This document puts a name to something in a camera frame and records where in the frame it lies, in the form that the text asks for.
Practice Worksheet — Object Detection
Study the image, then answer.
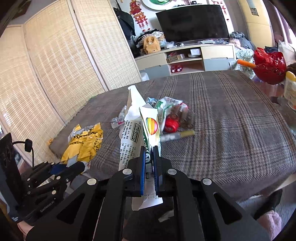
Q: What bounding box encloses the white gold marker pen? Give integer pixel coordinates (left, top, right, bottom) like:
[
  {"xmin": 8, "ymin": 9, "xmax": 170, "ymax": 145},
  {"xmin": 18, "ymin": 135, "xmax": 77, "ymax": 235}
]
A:
[{"xmin": 161, "ymin": 130, "xmax": 195, "ymax": 142}]

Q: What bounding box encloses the white paper milk carton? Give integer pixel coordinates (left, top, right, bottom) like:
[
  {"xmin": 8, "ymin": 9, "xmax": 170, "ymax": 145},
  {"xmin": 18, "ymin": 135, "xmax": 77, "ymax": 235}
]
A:
[{"xmin": 118, "ymin": 85, "xmax": 164, "ymax": 211}]

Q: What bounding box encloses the red cylindrical snack wrapper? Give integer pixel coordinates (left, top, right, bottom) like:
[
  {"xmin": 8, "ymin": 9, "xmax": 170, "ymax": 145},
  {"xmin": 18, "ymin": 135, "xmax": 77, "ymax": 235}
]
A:
[{"xmin": 164, "ymin": 117, "xmax": 180, "ymax": 133}]

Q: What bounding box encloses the white green plastic bag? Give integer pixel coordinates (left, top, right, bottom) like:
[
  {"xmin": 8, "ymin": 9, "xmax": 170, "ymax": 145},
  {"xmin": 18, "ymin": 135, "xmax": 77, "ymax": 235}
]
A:
[{"xmin": 145, "ymin": 96, "xmax": 183, "ymax": 132}]

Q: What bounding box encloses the yellow crumpled plastic bag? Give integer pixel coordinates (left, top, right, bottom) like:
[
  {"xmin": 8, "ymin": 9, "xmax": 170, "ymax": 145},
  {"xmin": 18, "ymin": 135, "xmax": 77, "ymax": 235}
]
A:
[{"xmin": 61, "ymin": 123, "xmax": 103, "ymax": 170}]

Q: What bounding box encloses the silver foil wrapper pile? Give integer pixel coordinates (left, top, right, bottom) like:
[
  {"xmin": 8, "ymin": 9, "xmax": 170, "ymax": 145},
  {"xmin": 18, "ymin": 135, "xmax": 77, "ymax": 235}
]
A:
[{"xmin": 110, "ymin": 105, "xmax": 126, "ymax": 128}]

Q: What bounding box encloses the brown chocolate rolls pack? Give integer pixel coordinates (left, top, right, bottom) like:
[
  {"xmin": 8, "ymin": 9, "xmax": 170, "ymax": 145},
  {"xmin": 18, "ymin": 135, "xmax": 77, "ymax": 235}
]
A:
[{"xmin": 169, "ymin": 103, "xmax": 194, "ymax": 129}]

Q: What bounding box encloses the brown plaid table cloth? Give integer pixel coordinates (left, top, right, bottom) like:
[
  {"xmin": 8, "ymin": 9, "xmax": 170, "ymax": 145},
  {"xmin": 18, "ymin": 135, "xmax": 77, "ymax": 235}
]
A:
[{"xmin": 49, "ymin": 70, "xmax": 296, "ymax": 200}]

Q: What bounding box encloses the pink fluffy slipper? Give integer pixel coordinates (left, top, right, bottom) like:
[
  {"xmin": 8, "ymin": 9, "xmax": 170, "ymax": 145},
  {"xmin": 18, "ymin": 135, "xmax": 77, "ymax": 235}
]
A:
[{"xmin": 257, "ymin": 210, "xmax": 282, "ymax": 240}]

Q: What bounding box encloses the beige grey TV cabinet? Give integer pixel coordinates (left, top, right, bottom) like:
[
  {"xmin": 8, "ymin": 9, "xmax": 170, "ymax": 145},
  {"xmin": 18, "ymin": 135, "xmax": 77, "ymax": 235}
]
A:
[{"xmin": 135, "ymin": 44, "xmax": 236, "ymax": 80}]

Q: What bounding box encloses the yellow plush toy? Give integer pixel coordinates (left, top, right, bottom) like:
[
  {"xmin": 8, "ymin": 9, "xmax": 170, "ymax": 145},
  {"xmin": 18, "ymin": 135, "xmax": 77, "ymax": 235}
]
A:
[{"xmin": 144, "ymin": 36, "xmax": 161, "ymax": 54}]

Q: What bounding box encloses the red plastic basket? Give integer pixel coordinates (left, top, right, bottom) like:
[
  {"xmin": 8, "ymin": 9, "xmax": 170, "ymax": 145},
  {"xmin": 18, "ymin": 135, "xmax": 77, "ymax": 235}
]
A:
[{"xmin": 253, "ymin": 48, "xmax": 287, "ymax": 85}]

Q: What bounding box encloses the black flat television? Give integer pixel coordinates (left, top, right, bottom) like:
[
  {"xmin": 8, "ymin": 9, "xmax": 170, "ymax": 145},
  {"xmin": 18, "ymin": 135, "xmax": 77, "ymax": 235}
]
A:
[{"xmin": 156, "ymin": 4, "xmax": 229, "ymax": 43}]

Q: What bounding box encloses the orange handle stick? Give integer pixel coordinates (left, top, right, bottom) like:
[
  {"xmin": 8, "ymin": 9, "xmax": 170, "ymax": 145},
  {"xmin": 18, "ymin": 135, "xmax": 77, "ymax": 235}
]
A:
[{"xmin": 237, "ymin": 59, "xmax": 256, "ymax": 69}]

